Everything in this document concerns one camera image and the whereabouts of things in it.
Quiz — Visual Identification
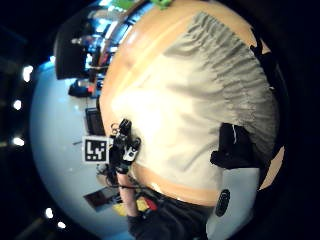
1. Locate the beige cloth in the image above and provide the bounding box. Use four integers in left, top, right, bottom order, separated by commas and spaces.
110, 11, 282, 194

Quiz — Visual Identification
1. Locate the dark bag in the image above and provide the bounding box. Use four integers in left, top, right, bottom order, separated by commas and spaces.
67, 79, 98, 99

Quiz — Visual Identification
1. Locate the the person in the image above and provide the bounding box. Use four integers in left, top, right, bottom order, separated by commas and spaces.
126, 188, 215, 240

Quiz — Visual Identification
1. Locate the white marker cube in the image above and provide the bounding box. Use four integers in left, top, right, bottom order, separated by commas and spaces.
81, 135, 111, 165

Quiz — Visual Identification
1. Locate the green object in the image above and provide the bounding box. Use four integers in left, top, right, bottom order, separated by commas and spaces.
149, 0, 173, 11

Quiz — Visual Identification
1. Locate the dark flat board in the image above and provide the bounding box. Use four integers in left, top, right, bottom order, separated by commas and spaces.
83, 186, 122, 213

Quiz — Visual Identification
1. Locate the yellow and red object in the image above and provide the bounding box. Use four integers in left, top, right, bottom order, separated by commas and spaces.
112, 195, 158, 217

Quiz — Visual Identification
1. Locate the black oval device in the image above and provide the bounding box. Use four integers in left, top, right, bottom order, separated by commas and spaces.
214, 188, 232, 218

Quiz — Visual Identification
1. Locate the black monitor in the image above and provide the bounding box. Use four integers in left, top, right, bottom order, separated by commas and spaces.
53, 16, 98, 81

